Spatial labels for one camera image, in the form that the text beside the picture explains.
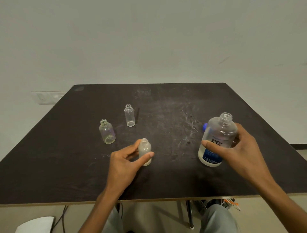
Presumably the small frosted plastic bottle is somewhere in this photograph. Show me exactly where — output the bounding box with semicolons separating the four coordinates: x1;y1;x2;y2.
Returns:
138;138;152;166

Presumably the white wall socket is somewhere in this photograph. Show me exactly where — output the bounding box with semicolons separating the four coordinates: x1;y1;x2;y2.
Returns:
31;91;67;105

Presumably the black cable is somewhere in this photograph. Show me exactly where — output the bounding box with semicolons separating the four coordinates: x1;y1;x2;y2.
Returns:
50;205;69;233

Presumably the orange and white object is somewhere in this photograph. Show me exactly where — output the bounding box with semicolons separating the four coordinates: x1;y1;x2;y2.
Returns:
222;198;241;211

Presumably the person's right forearm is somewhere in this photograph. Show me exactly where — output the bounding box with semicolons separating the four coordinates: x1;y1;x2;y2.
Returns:
255;178;307;233

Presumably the white paper sheet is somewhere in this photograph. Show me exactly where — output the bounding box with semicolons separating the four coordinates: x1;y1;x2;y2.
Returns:
15;216;55;233

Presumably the slim clear plastic bottle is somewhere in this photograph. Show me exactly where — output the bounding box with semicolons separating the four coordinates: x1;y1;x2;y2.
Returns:
124;104;136;127

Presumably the large clear blue-label bottle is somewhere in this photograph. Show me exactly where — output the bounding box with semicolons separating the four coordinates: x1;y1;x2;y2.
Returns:
198;112;238;167

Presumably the person's left forearm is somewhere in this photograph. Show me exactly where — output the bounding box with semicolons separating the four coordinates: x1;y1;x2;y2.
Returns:
78;188;122;233

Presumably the person's right hand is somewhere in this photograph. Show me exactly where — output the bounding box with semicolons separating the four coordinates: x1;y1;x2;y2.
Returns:
201;123;274;189

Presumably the black metal table leg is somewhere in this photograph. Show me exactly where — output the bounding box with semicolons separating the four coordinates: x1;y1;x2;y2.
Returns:
186;200;194;230

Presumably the small round clear bottle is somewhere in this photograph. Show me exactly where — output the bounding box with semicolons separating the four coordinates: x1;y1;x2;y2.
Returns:
99;119;116;145

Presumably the person's right leg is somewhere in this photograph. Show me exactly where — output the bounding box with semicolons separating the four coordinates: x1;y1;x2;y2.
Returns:
200;204;241;233

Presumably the person's left hand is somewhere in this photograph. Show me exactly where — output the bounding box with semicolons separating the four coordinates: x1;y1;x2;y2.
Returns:
106;139;155;195

